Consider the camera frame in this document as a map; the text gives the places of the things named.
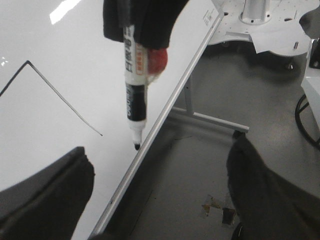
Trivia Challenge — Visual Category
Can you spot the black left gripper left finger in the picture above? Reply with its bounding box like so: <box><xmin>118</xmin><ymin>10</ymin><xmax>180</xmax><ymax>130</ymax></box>
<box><xmin>0</xmin><ymin>146</ymin><xmax>95</xmax><ymax>240</ymax></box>

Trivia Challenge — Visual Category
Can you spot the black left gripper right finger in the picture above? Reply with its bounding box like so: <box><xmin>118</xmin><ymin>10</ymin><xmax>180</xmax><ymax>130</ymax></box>
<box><xmin>226</xmin><ymin>135</ymin><xmax>320</xmax><ymax>240</ymax></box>

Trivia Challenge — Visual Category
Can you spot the black and white whiteboard marker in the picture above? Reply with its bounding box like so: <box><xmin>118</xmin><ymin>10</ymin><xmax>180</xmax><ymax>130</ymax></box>
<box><xmin>123</xmin><ymin>24</ymin><xmax>148</xmax><ymax>150</ymax></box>

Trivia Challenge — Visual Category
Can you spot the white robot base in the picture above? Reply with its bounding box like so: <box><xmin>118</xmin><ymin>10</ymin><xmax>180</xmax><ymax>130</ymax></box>
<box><xmin>209</xmin><ymin>0</ymin><xmax>320</xmax><ymax>57</ymax></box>

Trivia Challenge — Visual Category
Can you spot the grey whiteboard stand leg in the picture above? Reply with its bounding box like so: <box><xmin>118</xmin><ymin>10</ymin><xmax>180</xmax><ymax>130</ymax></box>
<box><xmin>171</xmin><ymin>74</ymin><xmax>250</xmax><ymax>134</ymax></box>

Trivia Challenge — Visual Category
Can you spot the tape scrap on floor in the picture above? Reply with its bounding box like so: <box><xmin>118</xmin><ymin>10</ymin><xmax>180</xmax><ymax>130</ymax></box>
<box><xmin>199</xmin><ymin>193</ymin><xmax>237</xmax><ymax>228</ymax></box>

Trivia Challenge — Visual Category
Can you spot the white cabinet edge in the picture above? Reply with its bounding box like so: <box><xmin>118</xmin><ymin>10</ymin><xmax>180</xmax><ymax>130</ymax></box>
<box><xmin>301</xmin><ymin>39</ymin><xmax>320</xmax><ymax>128</ymax></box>

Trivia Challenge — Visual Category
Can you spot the red tape wad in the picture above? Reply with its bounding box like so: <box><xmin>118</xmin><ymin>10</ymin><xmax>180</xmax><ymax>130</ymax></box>
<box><xmin>147</xmin><ymin>48</ymin><xmax>168</xmax><ymax>85</ymax></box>

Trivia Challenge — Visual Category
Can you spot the black foam marker holder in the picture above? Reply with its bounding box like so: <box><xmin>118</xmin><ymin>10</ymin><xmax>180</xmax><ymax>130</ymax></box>
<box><xmin>102</xmin><ymin>0</ymin><xmax>188</xmax><ymax>50</ymax></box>

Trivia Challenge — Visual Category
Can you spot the black cable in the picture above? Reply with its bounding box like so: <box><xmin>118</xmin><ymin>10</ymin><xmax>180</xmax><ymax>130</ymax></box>
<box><xmin>294</xmin><ymin>93</ymin><xmax>320</xmax><ymax>150</ymax></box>

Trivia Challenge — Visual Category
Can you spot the white whiteboard with aluminium frame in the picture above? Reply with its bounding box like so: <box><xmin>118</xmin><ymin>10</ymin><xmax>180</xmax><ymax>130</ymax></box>
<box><xmin>0</xmin><ymin>0</ymin><xmax>221</xmax><ymax>240</ymax></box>

